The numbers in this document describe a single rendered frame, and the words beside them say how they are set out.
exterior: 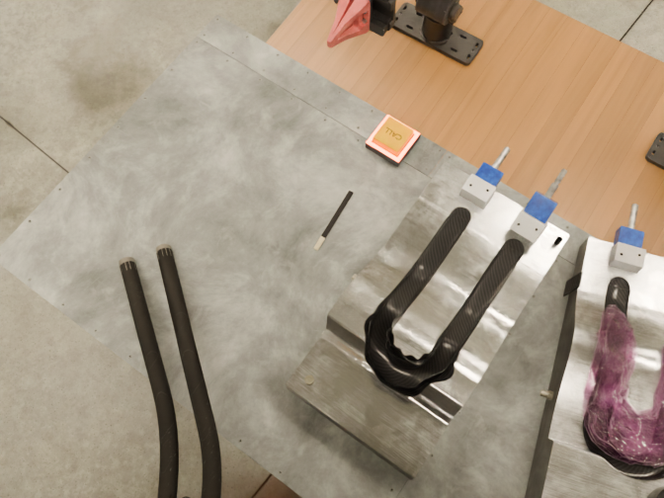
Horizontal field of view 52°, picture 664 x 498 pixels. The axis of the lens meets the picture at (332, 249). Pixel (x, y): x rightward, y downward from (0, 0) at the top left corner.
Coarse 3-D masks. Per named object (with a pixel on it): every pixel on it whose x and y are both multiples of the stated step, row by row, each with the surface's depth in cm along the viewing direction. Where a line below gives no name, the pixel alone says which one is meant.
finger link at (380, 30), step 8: (344, 0) 97; (352, 0) 97; (344, 8) 97; (336, 16) 97; (376, 16) 100; (384, 16) 100; (336, 24) 97; (352, 24) 102; (376, 24) 100; (384, 24) 100; (376, 32) 102; (384, 32) 101; (328, 40) 97
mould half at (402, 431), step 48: (432, 192) 123; (480, 240) 119; (528, 240) 119; (384, 288) 114; (432, 288) 116; (528, 288) 116; (336, 336) 116; (432, 336) 109; (480, 336) 112; (288, 384) 114; (336, 384) 114; (384, 384) 114; (432, 384) 106; (384, 432) 111; (432, 432) 111
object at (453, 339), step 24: (456, 216) 121; (432, 240) 120; (456, 240) 119; (432, 264) 119; (504, 264) 118; (408, 288) 116; (480, 288) 117; (384, 312) 113; (456, 312) 114; (480, 312) 115; (384, 336) 113; (456, 336) 111; (384, 360) 114; (408, 360) 106; (432, 360) 111; (456, 360) 107; (408, 384) 112
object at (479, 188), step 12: (504, 156) 124; (480, 168) 123; (492, 168) 122; (468, 180) 120; (480, 180) 120; (492, 180) 122; (468, 192) 120; (480, 192) 119; (492, 192) 119; (480, 204) 120
